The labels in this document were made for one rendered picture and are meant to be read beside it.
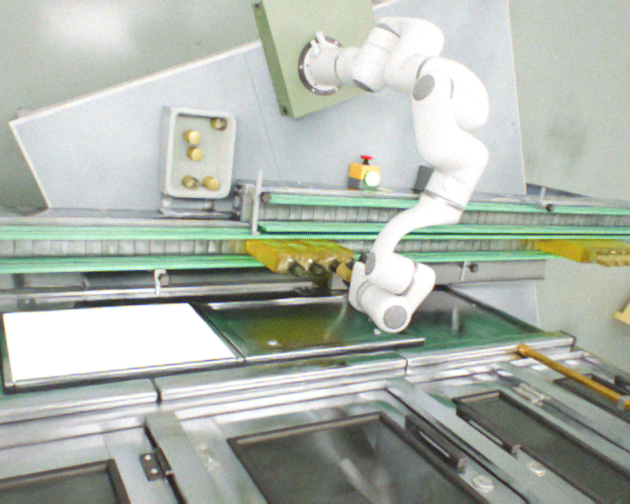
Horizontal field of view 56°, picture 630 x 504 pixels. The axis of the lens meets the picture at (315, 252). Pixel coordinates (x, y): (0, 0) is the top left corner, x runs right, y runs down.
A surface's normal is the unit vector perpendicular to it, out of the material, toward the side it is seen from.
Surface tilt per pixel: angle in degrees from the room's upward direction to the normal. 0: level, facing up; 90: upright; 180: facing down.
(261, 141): 0
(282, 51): 4
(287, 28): 4
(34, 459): 90
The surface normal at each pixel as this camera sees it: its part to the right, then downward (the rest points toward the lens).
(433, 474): 0.13, -0.96
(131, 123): 0.48, 0.27
